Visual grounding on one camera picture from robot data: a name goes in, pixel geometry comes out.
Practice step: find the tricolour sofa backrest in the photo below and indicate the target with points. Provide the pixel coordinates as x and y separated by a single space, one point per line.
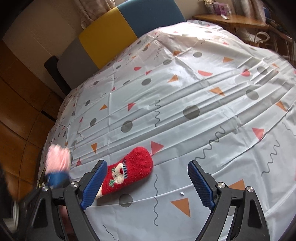
109 35

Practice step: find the wooden side table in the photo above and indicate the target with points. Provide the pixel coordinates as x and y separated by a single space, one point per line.
233 21

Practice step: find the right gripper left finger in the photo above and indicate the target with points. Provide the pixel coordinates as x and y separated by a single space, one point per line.
91 182

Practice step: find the red christmas sock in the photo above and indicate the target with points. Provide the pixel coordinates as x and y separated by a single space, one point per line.
134 167

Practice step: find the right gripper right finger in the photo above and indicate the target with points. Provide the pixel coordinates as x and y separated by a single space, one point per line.
204 184

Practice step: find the purple box on table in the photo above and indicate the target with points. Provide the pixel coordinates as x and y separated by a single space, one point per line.
222 9

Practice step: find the pink towel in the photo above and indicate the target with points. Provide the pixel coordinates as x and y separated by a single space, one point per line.
57 166

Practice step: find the patterned white tablecloth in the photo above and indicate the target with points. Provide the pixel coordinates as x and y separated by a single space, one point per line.
190 91

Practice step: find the floral curtain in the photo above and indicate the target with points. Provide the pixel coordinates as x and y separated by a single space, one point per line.
91 10

